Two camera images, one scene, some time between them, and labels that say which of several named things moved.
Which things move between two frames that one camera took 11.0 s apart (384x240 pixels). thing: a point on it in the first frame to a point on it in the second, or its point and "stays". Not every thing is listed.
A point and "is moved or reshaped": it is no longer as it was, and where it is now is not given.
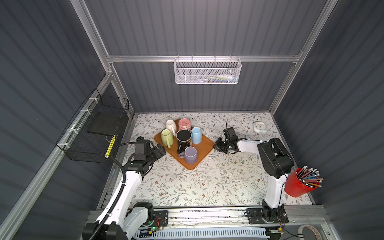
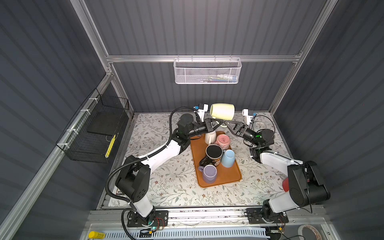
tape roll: x=300 y=231 stays
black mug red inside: x=184 y=139 is moved or reshaped
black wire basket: x=89 y=136 stays
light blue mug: x=197 y=135 to x=228 y=158
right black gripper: x=218 y=148 to x=240 y=129
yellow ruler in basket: x=110 y=146 stays
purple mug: x=190 y=154 to x=209 y=173
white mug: x=171 y=125 to x=210 y=137
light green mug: x=167 y=138 to x=223 y=111
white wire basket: x=207 y=71 stays
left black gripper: x=160 y=148 to x=208 y=126
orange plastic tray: x=203 y=149 to x=225 y=175
